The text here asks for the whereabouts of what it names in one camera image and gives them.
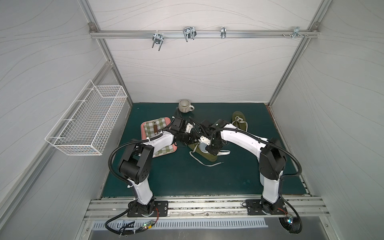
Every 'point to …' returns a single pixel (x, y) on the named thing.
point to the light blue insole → (202, 146)
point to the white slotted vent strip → (224, 223)
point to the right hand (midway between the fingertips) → (213, 150)
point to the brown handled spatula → (155, 128)
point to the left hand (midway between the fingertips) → (201, 141)
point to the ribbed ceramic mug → (184, 106)
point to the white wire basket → (85, 127)
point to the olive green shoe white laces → (206, 159)
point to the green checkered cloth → (149, 130)
